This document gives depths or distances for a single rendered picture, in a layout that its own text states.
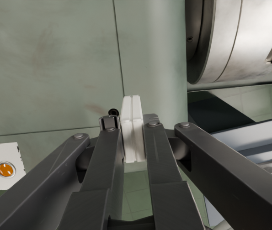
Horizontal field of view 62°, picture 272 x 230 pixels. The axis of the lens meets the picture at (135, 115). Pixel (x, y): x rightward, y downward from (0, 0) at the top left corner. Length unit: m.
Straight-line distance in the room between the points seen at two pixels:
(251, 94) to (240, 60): 1.40
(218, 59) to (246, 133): 0.63
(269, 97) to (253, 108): 0.13
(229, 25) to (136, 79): 0.15
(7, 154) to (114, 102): 0.17
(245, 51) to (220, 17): 0.07
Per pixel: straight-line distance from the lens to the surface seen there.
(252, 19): 0.36
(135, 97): 0.20
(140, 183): 1.89
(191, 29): 0.39
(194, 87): 1.07
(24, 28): 0.32
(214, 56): 0.37
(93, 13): 0.30
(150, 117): 0.17
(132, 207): 2.03
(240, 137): 0.97
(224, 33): 0.35
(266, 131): 1.00
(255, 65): 0.42
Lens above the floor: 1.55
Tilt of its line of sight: 72 degrees down
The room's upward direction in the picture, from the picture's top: 178 degrees clockwise
